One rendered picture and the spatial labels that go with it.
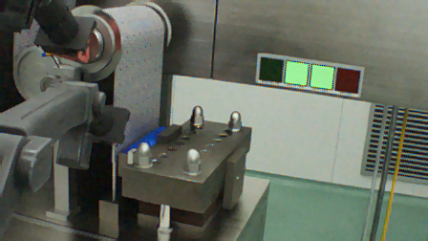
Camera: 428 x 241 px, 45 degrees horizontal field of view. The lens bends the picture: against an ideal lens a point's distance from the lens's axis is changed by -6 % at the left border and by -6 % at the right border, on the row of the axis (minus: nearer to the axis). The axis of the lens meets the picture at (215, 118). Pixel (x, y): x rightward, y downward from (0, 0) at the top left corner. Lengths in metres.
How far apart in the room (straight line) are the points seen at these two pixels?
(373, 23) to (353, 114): 2.45
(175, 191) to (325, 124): 2.75
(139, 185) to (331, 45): 0.54
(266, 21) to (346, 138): 2.51
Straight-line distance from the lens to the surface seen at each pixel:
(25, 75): 1.16
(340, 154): 3.75
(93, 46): 1.03
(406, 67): 1.26
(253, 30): 1.28
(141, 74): 1.16
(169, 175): 1.01
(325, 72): 1.26
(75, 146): 0.89
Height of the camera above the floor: 1.40
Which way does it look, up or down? 15 degrees down
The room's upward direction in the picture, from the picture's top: 5 degrees clockwise
